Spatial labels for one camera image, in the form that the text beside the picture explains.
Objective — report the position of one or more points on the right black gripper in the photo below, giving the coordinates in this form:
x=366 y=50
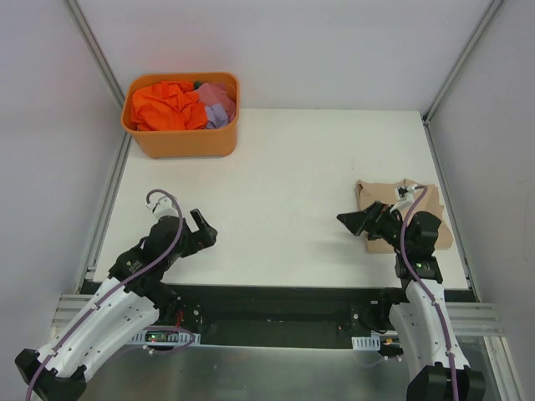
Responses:
x=374 y=222

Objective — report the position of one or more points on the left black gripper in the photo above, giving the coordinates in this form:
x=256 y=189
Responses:
x=196 y=239

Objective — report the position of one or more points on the orange t shirt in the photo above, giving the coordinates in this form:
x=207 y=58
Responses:
x=168 y=106

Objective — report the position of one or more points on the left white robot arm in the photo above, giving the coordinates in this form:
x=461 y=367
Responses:
x=131 y=298

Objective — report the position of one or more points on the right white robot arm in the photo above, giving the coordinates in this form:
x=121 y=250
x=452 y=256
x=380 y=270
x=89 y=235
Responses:
x=438 y=368

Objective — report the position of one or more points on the lilac t shirt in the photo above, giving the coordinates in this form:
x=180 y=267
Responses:
x=216 y=117

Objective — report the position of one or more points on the orange plastic laundry basket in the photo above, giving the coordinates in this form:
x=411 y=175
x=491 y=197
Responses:
x=185 y=143

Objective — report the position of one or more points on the pink t shirt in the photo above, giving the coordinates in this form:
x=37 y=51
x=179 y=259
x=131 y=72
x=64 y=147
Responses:
x=210 y=94

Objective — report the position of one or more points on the green garment in basket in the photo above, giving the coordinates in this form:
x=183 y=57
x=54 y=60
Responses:
x=196 y=83

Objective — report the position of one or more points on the left white cable duct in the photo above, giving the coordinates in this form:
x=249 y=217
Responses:
x=165 y=338

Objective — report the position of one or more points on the white cable duct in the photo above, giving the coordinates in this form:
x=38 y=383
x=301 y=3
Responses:
x=165 y=338
x=366 y=344

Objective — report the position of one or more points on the right white cable duct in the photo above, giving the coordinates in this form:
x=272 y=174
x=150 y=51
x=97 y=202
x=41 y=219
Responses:
x=366 y=344

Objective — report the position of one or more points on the front aluminium rail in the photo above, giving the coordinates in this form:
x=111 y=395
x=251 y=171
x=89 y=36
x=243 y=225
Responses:
x=468 y=319

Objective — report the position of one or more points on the left aluminium frame post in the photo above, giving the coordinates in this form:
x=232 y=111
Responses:
x=92 y=44

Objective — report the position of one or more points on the aluminium frame post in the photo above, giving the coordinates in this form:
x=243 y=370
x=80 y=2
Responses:
x=92 y=44
x=488 y=15

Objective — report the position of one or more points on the right aluminium frame post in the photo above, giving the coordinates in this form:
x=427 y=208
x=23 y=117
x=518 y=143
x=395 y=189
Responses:
x=488 y=15

